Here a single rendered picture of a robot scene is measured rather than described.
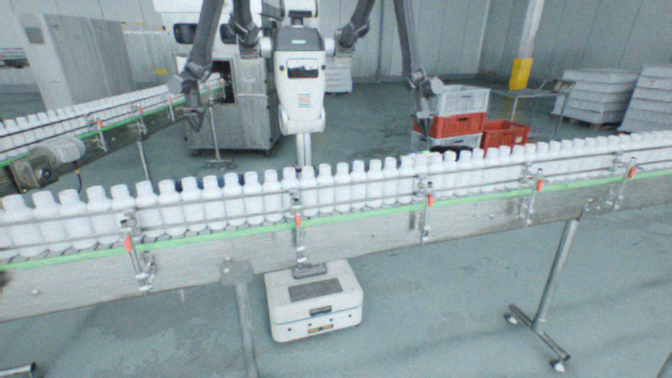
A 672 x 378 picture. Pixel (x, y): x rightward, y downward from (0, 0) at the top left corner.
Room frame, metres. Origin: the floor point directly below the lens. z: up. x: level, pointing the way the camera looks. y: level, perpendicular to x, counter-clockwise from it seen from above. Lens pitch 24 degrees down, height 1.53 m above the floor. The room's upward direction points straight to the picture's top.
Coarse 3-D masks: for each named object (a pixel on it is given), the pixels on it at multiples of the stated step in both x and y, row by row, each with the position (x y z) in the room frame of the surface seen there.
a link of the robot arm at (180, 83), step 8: (184, 64) 1.25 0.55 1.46; (184, 72) 1.23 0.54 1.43; (192, 72) 1.27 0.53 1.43; (208, 72) 1.25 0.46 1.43; (168, 80) 1.18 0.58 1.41; (176, 80) 1.17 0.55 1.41; (184, 80) 1.18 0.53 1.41; (192, 80) 1.22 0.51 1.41; (200, 80) 1.25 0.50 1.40; (168, 88) 1.18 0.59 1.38; (176, 88) 1.18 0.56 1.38; (184, 88) 1.19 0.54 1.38
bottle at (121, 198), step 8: (120, 184) 0.84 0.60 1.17; (112, 192) 0.81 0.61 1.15; (120, 192) 0.80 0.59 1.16; (112, 200) 0.81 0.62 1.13; (120, 200) 0.80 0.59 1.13; (128, 200) 0.81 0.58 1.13; (112, 208) 0.79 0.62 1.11; (120, 216) 0.79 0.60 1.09; (128, 216) 0.80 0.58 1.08; (136, 216) 0.81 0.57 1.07; (120, 224) 0.79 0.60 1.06
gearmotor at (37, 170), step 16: (48, 144) 1.64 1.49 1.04; (64, 144) 1.70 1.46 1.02; (80, 144) 1.78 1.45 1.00; (16, 160) 1.50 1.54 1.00; (32, 160) 1.51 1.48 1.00; (48, 160) 1.58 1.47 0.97; (64, 160) 1.63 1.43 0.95; (16, 176) 1.49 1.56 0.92; (32, 176) 1.48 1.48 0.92; (48, 176) 1.54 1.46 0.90
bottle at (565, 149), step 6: (564, 144) 1.26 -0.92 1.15; (570, 144) 1.25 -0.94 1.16; (558, 150) 1.27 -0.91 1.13; (564, 150) 1.25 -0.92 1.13; (570, 150) 1.25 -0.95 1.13; (564, 156) 1.24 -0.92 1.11; (558, 162) 1.25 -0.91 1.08; (564, 162) 1.24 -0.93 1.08; (558, 168) 1.25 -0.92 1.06; (564, 168) 1.24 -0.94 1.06; (558, 180) 1.24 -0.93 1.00
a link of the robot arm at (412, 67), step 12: (396, 0) 1.26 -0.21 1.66; (408, 0) 1.25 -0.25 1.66; (396, 12) 1.28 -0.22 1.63; (408, 12) 1.26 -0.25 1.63; (408, 24) 1.27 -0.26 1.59; (408, 36) 1.28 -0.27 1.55; (408, 48) 1.30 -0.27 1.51; (408, 60) 1.32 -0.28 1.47; (420, 60) 1.34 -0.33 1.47; (408, 72) 1.33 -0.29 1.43; (420, 72) 1.35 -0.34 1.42
